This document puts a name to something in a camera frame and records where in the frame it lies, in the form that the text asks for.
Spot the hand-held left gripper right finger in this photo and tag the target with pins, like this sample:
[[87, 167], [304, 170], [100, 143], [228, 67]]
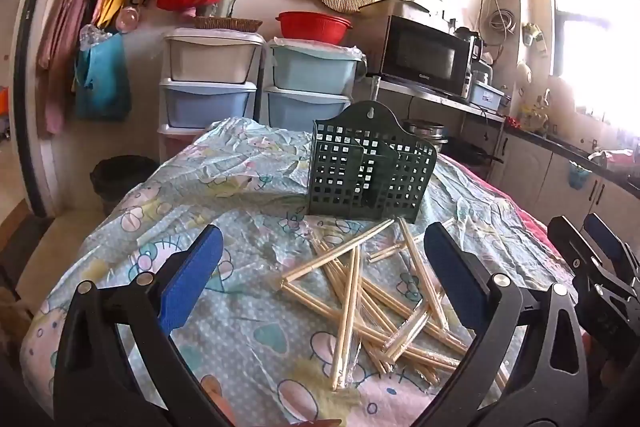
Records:
[[450, 272]]

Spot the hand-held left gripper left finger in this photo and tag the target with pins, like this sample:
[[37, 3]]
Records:
[[197, 272]]

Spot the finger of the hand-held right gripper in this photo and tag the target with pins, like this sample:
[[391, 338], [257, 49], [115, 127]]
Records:
[[570, 247], [607, 239]]

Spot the bunch of chopsticks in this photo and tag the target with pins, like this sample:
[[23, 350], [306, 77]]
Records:
[[350, 297]]

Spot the green plastic utensil holder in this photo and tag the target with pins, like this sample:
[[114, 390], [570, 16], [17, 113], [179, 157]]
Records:
[[350, 167]]

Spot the person's left hand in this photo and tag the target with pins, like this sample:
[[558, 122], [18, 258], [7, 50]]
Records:
[[222, 399]]

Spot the cartoon printed bed sheet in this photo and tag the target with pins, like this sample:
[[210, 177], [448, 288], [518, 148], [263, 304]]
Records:
[[240, 317]]

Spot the blue hanging caddy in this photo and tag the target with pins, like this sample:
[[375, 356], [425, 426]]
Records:
[[580, 177]]

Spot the kitchen counter cabinets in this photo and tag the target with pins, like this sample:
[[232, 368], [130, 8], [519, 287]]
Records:
[[535, 177]]

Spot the black trash bin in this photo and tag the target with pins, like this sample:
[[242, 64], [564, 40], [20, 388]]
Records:
[[122, 179]]

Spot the black frying pan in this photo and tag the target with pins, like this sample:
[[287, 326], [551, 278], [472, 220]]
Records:
[[467, 152]]

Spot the stainless steel pots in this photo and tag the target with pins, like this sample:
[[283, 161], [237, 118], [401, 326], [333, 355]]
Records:
[[425, 131]]

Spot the blue dish box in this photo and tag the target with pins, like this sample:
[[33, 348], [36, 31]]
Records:
[[487, 96]]

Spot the metal kitchen shelf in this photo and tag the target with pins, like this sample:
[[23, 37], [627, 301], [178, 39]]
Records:
[[450, 99]]

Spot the window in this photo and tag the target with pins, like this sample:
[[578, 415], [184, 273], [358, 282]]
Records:
[[595, 32]]

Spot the drawer tower with beige drawer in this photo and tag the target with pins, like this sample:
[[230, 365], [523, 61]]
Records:
[[210, 62]]

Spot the black microwave oven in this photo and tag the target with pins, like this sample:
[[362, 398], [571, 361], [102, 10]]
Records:
[[425, 57]]

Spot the blue hanging bag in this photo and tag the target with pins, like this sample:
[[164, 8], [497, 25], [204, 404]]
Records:
[[102, 77]]

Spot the drawer tower with blue drawers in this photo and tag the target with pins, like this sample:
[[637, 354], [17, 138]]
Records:
[[312, 72]]

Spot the wicker basket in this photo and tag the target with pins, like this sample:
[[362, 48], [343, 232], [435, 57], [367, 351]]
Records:
[[227, 24]]

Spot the pink hanging garment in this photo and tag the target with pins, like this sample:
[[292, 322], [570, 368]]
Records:
[[60, 57]]

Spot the red plastic basin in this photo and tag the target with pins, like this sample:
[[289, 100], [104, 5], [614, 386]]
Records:
[[312, 29]]

